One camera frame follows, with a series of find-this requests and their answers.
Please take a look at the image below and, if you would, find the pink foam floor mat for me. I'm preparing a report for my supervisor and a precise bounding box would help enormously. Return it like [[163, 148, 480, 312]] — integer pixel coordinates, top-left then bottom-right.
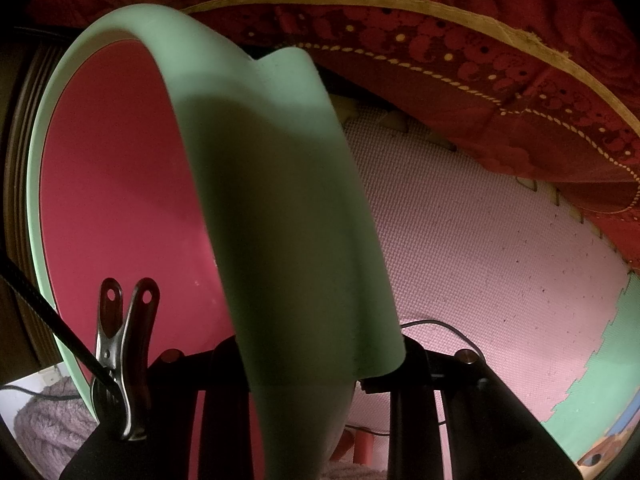
[[330, 95, 631, 480]]

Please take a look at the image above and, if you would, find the thin black floor cable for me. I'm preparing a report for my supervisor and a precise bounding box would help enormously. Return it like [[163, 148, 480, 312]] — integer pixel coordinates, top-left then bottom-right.
[[15, 384, 81, 402]]

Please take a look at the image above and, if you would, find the red plastic object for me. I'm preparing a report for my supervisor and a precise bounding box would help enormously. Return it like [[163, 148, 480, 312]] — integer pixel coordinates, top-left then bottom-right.
[[330, 427, 388, 466]]

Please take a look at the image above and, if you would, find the brown wooden cabinet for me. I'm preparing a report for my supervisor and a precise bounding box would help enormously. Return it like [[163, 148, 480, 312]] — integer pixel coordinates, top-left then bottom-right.
[[0, 30, 66, 381]]

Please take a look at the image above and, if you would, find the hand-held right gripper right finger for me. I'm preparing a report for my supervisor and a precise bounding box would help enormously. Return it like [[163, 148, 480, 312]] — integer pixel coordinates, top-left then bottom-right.
[[357, 335, 583, 480]]

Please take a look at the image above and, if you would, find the thick black cable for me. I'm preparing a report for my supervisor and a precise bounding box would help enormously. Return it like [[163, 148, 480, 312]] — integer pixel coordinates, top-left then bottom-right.
[[0, 260, 118, 391]]

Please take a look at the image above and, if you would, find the metal spring clip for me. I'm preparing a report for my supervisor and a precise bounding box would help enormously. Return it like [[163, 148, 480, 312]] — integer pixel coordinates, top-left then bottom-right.
[[90, 276, 161, 442]]

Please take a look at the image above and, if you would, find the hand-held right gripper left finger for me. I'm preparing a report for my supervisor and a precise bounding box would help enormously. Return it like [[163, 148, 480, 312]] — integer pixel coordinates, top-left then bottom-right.
[[60, 335, 266, 480]]

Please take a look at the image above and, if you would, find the red bedspread with yellow trim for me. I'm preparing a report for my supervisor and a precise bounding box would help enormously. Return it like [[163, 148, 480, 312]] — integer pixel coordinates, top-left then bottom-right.
[[180, 0, 640, 216]]

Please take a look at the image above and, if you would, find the green printed foam mat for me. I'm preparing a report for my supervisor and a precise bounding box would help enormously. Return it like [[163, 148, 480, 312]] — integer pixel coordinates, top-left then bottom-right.
[[542, 275, 640, 466]]

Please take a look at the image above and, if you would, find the purple fuzzy blanket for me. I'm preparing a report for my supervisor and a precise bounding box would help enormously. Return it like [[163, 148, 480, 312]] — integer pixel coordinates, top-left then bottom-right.
[[12, 377, 101, 480]]

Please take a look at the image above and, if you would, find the green rimmed red plastic bin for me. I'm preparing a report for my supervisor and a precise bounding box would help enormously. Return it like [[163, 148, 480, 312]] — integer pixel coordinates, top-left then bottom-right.
[[26, 2, 406, 480]]

